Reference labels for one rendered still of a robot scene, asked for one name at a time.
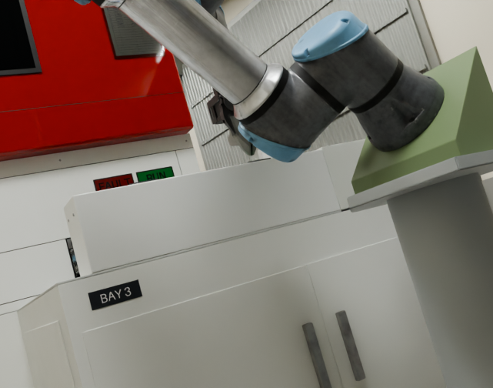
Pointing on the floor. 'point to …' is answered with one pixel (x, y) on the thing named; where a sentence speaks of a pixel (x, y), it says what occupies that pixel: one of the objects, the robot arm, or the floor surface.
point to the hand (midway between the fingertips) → (251, 148)
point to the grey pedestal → (452, 262)
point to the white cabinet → (244, 316)
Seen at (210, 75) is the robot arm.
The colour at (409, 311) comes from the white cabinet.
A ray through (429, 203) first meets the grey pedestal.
